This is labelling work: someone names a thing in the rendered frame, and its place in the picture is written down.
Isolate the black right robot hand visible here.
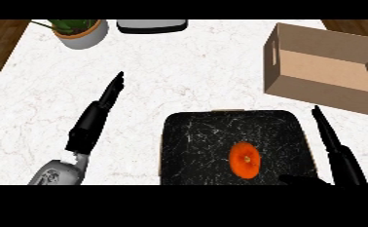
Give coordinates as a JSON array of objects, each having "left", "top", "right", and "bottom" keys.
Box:
[{"left": 279, "top": 105, "right": 368, "bottom": 186}]

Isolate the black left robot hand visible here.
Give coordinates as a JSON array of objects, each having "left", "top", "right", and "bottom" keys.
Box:
[{"left": 66, "top": 71, "right": 128, "bottom": 156}]

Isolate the orange squash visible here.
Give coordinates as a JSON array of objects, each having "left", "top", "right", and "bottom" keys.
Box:
[{"left": 228, "top": 141, "right": 264, "bottom": 180}]

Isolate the black marbled tray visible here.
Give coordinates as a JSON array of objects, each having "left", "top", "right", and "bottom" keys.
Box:
[{"left": 159, "top": 108, "right": 321, "bottom": 186}]

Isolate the open cardboard box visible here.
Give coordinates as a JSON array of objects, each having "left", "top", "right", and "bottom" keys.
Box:
[{"left": 262, "top": 21, "right": 368, "bottom": 115}]

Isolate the potted green plant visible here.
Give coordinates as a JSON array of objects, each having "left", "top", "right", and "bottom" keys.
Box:
[{"left": 30, "top": 19, "right": 112, "bottom": 51}]

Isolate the black and grey appliance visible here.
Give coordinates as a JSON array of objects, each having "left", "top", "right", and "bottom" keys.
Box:
[{"left": 116, "top": 19, "right": 190, "bottom": 35}]

